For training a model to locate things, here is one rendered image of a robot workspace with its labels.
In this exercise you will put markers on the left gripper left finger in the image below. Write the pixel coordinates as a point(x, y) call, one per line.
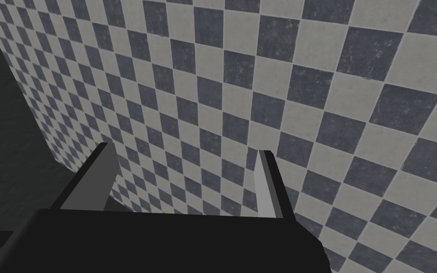
point(89, 182)

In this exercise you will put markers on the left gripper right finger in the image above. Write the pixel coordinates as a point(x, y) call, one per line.
point(269, 189)

